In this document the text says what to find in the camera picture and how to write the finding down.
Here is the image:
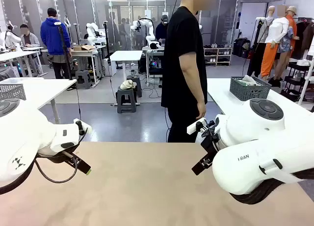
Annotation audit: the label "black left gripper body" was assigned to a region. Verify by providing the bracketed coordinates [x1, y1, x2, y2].
[36, 149, 81, 167]

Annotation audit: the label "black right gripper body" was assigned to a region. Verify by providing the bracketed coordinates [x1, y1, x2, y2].
[200, 135, 220, 163]

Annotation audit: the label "grey plastic basket with handles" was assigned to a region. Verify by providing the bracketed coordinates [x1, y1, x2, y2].
[230, 76, 272, 102]

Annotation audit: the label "person's right forearm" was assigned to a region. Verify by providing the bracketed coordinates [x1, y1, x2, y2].
[181, 63, 206, 106]

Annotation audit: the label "grey perforated plastic basket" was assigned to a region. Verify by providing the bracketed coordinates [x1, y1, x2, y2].
[0, 84, 26, 101]

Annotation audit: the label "person's right hand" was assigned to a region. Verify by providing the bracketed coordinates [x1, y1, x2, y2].
[195, 102, 207, 120]

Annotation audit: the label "grey step stool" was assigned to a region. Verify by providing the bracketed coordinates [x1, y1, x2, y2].
[127, 75, 143, 98]
[75, 69, 93, 89]
[116, 86, 137, 113]

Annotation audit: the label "wooden shoe rack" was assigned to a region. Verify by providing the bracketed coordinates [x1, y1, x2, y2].
[203, 43, 233, 66]

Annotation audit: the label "cream cloth bundle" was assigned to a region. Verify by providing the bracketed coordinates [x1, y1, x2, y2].
[119, 80, 137, 90]

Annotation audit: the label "black computer with coloured lights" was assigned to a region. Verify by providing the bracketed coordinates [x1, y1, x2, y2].
[148, 60, 163, 76]

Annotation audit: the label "white cabinet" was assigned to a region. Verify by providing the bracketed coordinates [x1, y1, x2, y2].
[103, 58, 117, 77]

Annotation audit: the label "black luggage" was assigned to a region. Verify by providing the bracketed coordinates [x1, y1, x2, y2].
[233, 38, 251, 58]

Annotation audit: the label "grey work desk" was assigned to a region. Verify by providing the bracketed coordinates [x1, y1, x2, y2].
[40, 48, 107, 85]

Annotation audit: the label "long white desk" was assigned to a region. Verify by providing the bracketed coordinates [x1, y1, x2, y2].
[0, 46, 45, 77]

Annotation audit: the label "open cardboard box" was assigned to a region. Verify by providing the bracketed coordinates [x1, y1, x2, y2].
[73, 44, 96, 52]

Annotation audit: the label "person in black t-shirt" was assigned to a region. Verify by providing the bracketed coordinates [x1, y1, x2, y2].
[160, 0, 216, 143]

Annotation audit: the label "grey robot workbench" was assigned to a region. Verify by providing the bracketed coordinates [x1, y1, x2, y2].
[141, 46, 165, 87]

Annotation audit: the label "white metal stand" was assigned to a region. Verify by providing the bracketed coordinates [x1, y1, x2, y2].
[295, 60, 314, 113]

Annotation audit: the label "white standing desk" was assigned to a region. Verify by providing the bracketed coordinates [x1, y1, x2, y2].
[109, 50, 143, 106]

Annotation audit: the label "person in grey jacket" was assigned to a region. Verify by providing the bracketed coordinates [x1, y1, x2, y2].
[19, 24, 41, 49]

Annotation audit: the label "man in blue hoodie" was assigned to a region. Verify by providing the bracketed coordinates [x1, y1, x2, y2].
[40, 7, 73, 80]

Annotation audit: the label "black utility cart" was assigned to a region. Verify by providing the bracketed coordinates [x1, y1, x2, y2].
[281, 61, 314, 103]

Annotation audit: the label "black pole stand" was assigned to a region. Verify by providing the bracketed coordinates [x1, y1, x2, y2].
[102, 21, 111, 64]

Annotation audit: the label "person in dark jacket, cap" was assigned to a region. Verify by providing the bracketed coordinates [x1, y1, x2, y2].
[155, 14, 170, 47]

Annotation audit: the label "mannequin with grey top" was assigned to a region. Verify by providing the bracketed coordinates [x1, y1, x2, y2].
[252, 5, 275, 77]

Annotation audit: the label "mannequin white sweater orange trousers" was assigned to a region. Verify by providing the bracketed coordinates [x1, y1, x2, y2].
[260, 4, 290, 81]

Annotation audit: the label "mannequin beige cap orange shirt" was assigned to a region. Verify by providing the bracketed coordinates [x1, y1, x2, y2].
[273, 5, 300, 82]

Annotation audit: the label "thin black cable loop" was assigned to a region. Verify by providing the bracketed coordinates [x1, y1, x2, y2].
[34, 159, 79, 184]

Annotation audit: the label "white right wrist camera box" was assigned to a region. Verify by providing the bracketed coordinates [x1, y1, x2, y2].
[186, 117, 208, 136]

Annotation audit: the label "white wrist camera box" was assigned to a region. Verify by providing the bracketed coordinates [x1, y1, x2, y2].
[73, 117, 93, 136]
[186, 117, 208, 136]

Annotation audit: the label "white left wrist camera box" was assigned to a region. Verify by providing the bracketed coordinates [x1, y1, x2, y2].
[73, 117, 93, 136]

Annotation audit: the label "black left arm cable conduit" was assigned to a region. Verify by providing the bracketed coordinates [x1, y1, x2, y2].
[0, 159, 37, 195]

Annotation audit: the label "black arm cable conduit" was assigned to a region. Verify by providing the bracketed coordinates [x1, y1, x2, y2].
[0, 159, 37, 195]
[228, 169, 314, 205]

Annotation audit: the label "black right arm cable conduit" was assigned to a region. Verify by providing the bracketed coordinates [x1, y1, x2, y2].
[228, 169, 314, 205]

